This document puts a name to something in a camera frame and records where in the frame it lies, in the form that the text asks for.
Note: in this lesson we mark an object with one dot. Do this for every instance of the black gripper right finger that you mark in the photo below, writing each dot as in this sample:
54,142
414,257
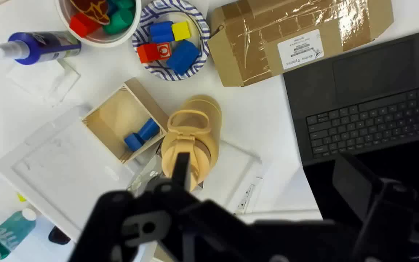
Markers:
357,187

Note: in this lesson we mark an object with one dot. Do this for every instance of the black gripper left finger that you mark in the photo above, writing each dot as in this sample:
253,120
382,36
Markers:
181,171

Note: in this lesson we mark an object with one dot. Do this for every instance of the small blue cube block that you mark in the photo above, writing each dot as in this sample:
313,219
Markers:
133,142

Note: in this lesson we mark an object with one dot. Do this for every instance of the open wooden box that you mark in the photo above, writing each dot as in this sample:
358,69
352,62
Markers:
112,117

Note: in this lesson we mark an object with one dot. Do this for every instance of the large blue block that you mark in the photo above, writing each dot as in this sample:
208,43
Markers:
182,57

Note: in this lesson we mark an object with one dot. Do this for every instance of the red letter cube block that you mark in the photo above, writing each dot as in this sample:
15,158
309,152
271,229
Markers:
165,50

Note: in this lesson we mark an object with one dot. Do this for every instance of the wide blue cylinder block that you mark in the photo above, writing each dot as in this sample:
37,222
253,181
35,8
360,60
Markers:
160,33

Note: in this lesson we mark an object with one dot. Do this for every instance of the yellow cube block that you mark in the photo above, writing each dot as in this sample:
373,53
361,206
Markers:
181,30

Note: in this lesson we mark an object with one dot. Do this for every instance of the taped cardboard box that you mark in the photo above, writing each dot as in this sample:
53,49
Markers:
268,44

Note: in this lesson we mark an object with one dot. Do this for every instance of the green cylinder block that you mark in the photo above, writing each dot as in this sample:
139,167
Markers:
123,4

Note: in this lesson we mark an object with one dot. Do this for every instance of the white plastic bowl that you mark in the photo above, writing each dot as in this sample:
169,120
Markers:
63,20

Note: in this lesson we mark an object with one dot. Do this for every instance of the tan plastic bottle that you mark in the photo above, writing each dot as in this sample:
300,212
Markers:
195,140

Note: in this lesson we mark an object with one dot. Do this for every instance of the black laptop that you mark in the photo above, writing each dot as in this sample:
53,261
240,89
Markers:
364,88

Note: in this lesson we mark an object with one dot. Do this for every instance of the large white plastic tray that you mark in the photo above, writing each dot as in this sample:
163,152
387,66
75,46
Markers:
59,165

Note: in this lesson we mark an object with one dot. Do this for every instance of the small black object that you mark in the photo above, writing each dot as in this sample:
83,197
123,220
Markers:
59,236

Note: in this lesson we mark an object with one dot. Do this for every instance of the blue patterned paper plate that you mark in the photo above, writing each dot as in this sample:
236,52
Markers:
144,30

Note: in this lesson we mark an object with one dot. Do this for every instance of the small yellow object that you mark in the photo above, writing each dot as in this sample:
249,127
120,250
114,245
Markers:
21,197

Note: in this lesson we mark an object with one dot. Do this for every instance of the small white plastic tray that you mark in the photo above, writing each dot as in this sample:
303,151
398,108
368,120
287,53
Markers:
40,81

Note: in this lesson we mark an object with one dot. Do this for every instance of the brown yellow giraffe toy piece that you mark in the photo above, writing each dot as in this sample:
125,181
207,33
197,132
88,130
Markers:
93,9

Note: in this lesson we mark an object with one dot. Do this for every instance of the blue marker pen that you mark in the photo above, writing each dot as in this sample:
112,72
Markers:
44,47

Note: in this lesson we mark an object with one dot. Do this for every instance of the teal plastic bottle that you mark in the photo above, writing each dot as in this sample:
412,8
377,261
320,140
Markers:
8,235

